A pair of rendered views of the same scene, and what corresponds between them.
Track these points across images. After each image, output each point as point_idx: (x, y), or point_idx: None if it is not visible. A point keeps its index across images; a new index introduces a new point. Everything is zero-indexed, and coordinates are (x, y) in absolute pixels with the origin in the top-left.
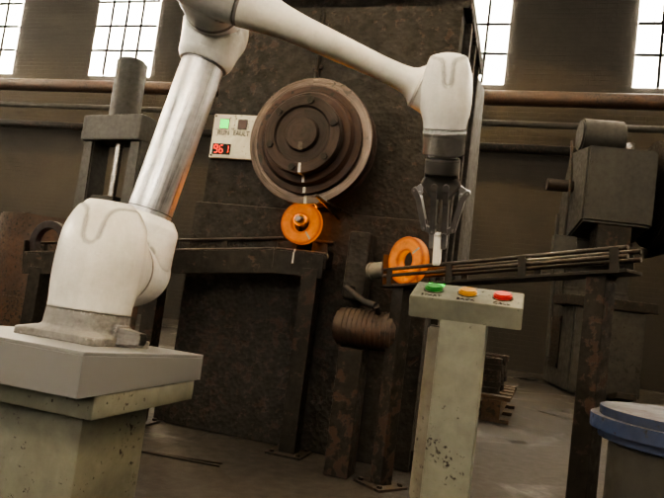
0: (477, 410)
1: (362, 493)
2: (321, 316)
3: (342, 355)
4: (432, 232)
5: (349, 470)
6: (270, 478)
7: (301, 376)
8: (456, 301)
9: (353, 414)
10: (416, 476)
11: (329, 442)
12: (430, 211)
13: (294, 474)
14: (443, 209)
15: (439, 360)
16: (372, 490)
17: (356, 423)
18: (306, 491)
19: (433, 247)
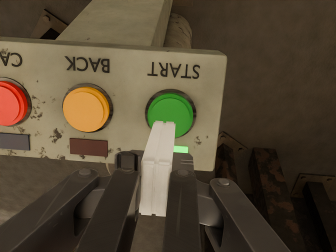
0: None
1: (237, 122)
2: None
3: (300, 248)
4: (180, 170)
5: (253, 155)
6: (324, 115)
7: (333, 246)
8: (106, 46)
9: (264, 191)
10: (184, 43)
11: (279, 169)
12: (199, 238)
13: (301, 137)
14: (111, 245)
15: (153, 16)
16: (229, 133)
17: (258, 190)
18: (287, 101)
19: (174, 153)
